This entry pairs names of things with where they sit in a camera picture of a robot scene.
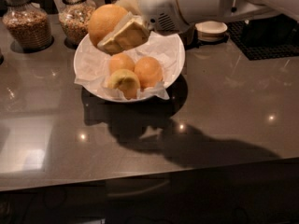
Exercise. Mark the left glass cereal jar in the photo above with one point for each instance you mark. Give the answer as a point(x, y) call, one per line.
point(28, 25)

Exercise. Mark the black rubber mat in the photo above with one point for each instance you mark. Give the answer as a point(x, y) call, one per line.
point(272, 38)

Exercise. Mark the right glass cereal jar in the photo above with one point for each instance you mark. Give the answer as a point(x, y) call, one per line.
point(74, 19)

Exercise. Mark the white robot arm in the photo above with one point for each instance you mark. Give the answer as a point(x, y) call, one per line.
point(259, 9)

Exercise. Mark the glass cereal jar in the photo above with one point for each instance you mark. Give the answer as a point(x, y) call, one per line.
point(74, 19)
point(28, 25)

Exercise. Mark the white paper liner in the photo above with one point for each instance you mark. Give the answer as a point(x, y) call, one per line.
point(93, 69)

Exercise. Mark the white bowl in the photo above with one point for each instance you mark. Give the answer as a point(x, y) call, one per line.
point(168, 56)

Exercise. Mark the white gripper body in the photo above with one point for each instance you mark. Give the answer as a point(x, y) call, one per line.
point(158, 4)

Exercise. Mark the yellowish front orange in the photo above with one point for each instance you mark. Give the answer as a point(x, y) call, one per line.
point(125, 81)

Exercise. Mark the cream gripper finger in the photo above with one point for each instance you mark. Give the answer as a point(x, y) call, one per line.
point(129, 33)
point(130, 5)

